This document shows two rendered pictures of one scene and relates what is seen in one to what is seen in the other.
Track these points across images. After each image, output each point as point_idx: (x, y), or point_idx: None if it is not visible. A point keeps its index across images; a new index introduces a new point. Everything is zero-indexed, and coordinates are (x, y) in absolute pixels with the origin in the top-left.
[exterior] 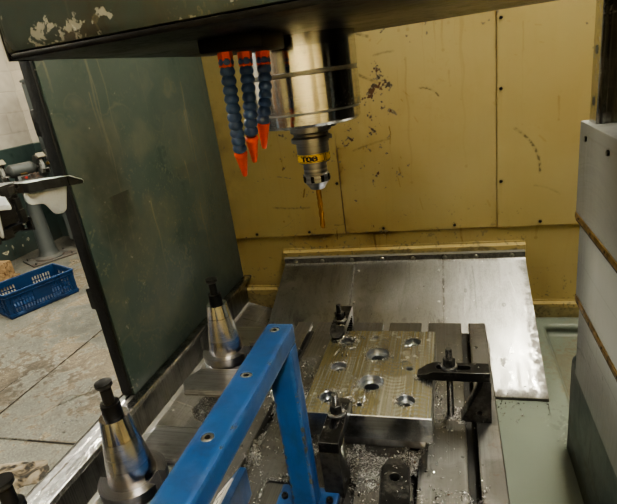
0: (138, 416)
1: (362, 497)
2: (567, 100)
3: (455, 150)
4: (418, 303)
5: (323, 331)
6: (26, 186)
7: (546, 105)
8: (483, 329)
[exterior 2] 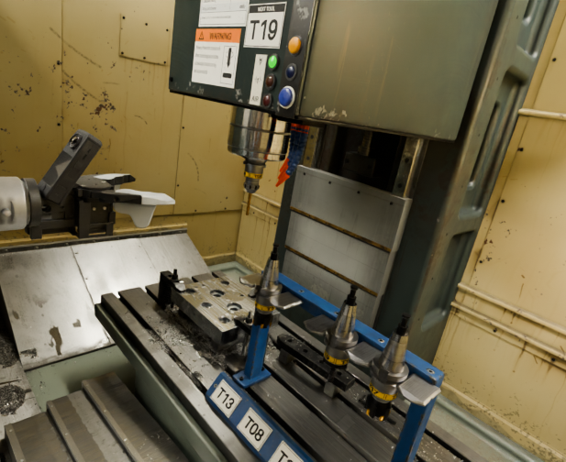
0: None
1: (269, 362)
2: (214, 141)
3: (153, 162)
4: (138, 270)
5: (131, 295)
6: (107, 181)
7: (204, 142)
8: (223, 273)
